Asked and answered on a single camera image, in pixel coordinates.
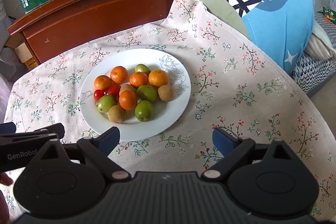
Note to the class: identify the brown kiwi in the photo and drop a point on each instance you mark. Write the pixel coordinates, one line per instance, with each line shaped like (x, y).
(166, 93)
(126, 87)
(117, 114)

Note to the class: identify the green sofa cushion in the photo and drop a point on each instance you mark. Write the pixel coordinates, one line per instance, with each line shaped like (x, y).
(226, 13)

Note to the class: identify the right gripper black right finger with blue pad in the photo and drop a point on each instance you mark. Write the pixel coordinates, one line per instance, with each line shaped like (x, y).
(237, 152)

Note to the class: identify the cherry tomato back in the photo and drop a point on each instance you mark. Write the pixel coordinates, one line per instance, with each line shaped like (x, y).
(98, 94)

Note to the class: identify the red wooden cabinet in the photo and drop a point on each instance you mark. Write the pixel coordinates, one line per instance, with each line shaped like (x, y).
(60, 25)

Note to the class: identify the large green jujube front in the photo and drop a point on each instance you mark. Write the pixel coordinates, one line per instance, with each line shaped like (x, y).
(146, 92)

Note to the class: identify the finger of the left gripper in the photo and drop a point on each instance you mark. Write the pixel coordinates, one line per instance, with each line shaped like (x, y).
(7, 128)
(55, 131)

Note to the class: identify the small orange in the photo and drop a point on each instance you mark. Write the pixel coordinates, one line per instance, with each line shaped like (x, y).
(128, 100)
(138, 79)
(102, 82)

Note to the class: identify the cherry tomato front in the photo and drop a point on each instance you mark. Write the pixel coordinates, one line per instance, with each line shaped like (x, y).
(113, 90)

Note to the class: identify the large orange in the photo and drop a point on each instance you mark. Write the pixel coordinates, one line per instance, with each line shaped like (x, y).
(157, 78)
(119, 75)

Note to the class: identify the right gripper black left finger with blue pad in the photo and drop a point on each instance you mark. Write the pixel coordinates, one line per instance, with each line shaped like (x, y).
(96, 152)

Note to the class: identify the cherry tomato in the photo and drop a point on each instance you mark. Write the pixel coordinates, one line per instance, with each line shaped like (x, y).
(113, 90)
(98, 94)

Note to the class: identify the floral tablecloth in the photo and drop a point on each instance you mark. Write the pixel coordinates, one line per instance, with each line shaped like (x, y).
(233, 84)

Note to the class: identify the cardboard box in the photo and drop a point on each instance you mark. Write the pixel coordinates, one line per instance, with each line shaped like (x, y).
(16, 43)

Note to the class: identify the large orange back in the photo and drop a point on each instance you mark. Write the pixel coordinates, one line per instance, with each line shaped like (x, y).
(157, 78)

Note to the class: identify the large orange front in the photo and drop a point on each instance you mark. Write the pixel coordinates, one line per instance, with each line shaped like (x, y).
(119, 75)

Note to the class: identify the person's left hand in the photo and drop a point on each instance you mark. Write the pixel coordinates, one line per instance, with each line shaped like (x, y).
(4, 215)

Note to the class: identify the green jujube back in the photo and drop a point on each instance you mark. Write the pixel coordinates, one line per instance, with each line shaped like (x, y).
(142, 68)

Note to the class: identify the checkered grey cloth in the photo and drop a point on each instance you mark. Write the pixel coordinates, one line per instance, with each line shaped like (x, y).
(11, 66)

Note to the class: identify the green jujube dark spot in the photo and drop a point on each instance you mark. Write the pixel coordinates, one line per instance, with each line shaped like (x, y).
(104, 104)

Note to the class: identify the white ceramic plate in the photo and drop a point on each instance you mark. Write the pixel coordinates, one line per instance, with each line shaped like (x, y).
(165, 113)

